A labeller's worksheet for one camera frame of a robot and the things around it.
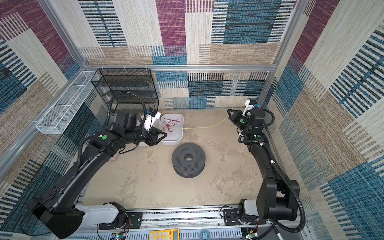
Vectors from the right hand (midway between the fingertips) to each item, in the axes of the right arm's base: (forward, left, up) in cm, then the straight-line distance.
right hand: (226, 111), depth 79 cm
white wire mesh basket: (-8, +81, +5) cm, 82 cm away
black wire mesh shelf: (+32, +66, -20) cm, 76 cm away
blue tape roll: (-50, +14, -29) cm, 60 cm away
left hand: (-14, +31, +3) cm, 34 cm away
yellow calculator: (-50, +31, -27) cm, 65 cm away
